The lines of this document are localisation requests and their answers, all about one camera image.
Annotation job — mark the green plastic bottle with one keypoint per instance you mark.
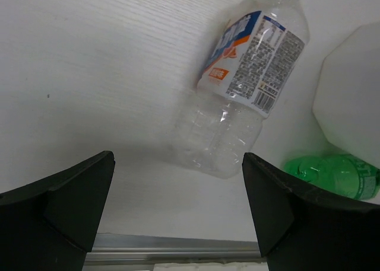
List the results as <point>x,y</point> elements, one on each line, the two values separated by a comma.
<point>342,174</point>

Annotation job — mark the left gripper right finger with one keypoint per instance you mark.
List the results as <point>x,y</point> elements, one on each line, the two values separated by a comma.
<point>302,227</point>

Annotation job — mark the clear bottle white label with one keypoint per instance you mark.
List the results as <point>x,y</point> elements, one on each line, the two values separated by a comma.
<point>256,50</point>

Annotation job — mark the aluminium front rail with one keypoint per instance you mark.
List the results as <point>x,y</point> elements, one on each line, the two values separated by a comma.
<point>146,251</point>

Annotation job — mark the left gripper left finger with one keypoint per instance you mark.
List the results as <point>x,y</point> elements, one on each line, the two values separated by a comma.
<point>51,224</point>

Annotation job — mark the white octagonal plastic bin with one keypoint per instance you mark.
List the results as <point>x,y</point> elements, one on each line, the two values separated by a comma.
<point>346,103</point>

